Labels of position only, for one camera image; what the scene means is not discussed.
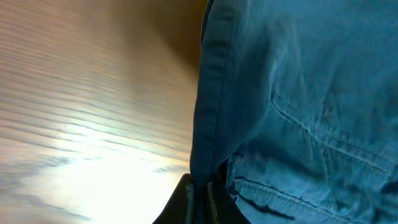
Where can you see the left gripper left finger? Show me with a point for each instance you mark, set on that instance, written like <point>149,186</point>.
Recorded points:
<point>180,206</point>

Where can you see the dark blue shorts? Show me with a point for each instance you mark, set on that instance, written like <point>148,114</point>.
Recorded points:
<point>297,109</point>

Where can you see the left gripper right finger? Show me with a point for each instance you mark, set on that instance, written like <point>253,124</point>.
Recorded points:
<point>221,208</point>

